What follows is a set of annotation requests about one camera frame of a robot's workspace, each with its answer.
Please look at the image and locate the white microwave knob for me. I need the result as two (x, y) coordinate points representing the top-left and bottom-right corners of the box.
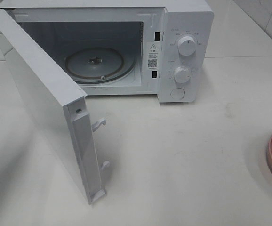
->
(173, 66), (192, 84)
(176, 34), (197, 57)

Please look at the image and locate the white microwave door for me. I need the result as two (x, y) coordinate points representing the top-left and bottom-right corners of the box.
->
(0, 9), (106, 204)

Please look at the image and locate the white microwave release button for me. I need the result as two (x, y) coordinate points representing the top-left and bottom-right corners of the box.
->
(170, 88), (185, 100)

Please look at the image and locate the glass microwave turntable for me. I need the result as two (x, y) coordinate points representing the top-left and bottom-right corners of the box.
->
(65, 47), (136, 84)

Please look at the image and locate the white microwave oven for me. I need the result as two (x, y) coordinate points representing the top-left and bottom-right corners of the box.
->
(0, 0), (214, 103)

